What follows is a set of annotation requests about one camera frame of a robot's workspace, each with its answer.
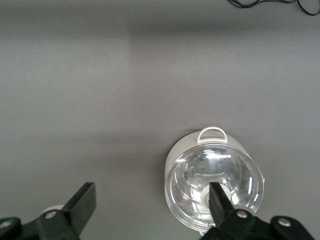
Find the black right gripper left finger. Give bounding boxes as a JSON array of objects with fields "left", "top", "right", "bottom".
[{"left": 0, "top": 181, "right": 97, "bottom": 240}]

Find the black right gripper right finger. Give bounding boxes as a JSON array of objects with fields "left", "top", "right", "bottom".
[{"left": 199, "top": 181, "right": 316, "bottom": 240}]

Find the dark grey table mat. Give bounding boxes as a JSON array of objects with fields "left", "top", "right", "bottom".
[{"left": 0, "top": 0, "right": 320, "bottom": 240}]

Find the grey-green pot with handles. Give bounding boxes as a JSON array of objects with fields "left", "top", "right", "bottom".
[{"left": 163, "top": 126, "right": 266, "bottom": 237}]

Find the thin black loose cable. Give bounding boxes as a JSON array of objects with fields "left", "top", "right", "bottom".
[{"left": 226, "top": 0, "right": 320, "bottom": 16}]

